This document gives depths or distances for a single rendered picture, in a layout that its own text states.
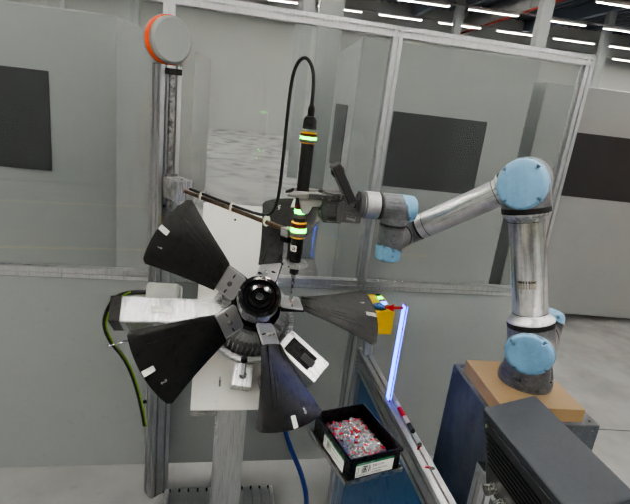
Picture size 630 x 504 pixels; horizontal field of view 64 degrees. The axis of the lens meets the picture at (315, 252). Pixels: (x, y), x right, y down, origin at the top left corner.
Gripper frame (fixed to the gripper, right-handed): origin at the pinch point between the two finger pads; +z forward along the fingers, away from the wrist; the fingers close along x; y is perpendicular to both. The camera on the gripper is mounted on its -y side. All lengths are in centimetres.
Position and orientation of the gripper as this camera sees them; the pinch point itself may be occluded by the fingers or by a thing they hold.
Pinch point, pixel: (291, 190)
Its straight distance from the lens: 135.9
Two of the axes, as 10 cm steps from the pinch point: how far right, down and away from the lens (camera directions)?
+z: -9.8, -0.6, -2.0
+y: -1.2, 9.5, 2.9
